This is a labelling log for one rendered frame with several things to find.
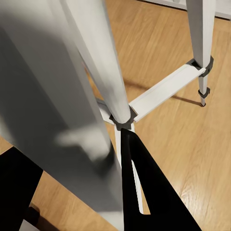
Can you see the camera tripod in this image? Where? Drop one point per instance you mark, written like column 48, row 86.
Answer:
column 48, row 110

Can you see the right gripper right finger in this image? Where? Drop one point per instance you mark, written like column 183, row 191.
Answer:
column 168, row 212

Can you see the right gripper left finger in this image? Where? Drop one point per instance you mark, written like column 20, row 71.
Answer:
column 19, row 178

